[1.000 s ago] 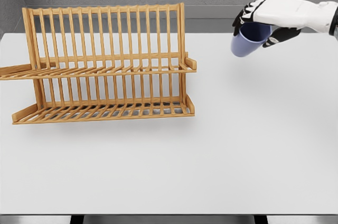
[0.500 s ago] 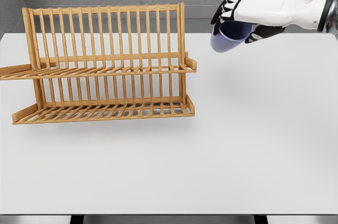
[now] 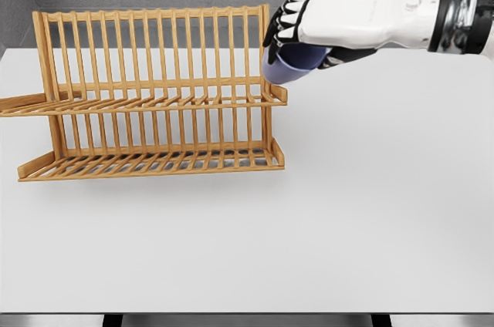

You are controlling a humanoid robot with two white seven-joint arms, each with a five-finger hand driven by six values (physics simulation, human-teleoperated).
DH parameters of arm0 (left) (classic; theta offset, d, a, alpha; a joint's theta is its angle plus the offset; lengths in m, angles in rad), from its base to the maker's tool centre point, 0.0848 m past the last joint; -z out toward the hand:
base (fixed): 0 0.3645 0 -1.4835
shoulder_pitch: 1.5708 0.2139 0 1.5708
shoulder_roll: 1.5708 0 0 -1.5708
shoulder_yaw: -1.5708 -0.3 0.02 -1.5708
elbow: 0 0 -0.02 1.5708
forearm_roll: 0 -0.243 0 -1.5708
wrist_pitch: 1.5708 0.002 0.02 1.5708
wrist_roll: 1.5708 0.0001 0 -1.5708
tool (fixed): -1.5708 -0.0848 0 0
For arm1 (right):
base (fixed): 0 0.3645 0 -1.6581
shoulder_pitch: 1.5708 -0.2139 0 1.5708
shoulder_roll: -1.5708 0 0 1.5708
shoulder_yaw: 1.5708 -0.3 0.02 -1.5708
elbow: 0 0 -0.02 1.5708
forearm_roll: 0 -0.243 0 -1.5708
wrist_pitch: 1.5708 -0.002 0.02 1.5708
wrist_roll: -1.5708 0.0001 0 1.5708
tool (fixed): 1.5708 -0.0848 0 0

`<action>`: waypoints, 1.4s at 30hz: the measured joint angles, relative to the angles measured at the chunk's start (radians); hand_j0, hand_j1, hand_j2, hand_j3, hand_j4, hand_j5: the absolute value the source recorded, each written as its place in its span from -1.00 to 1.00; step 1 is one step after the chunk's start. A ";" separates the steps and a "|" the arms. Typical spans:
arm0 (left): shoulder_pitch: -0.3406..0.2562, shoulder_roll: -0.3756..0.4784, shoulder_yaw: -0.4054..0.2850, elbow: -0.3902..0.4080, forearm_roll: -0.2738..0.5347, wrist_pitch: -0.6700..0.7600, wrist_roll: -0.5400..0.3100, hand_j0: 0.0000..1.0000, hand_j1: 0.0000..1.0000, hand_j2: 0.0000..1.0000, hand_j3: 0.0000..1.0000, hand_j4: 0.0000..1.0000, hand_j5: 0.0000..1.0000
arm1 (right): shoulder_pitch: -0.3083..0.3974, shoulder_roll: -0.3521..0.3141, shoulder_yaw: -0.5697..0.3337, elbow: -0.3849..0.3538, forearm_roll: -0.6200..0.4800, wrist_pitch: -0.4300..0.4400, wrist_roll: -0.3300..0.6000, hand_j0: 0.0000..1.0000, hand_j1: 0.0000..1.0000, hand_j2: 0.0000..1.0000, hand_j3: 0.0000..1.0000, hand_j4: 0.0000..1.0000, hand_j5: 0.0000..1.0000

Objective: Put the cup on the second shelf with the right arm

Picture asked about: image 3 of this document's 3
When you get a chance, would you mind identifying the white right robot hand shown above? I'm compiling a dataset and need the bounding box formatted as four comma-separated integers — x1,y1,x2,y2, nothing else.
262,0,395,70

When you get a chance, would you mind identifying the lavender blue cup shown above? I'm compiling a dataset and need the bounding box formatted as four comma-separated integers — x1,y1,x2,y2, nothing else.
261,42,333,86

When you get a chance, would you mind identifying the wooden two-tier dish rack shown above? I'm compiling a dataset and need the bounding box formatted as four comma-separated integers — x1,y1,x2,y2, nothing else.
0,3,289,183

